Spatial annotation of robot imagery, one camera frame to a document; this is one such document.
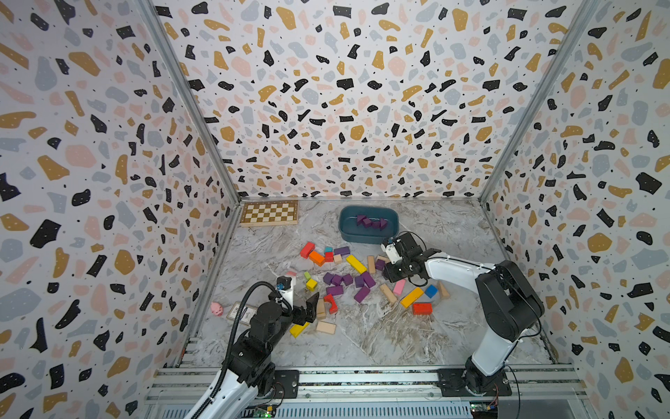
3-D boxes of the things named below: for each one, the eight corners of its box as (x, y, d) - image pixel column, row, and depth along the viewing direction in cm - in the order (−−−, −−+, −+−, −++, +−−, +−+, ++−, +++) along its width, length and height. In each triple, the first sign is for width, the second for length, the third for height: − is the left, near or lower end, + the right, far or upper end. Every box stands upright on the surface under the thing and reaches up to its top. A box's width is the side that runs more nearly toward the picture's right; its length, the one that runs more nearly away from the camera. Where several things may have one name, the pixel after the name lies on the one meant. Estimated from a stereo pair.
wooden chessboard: (238, 226, 114) (235, 221, 111) (246, 205, 122) (244, 199, 119) (296, 226, 114) (295, 221, 111) (300, 205, 122) (299, 200, 120)
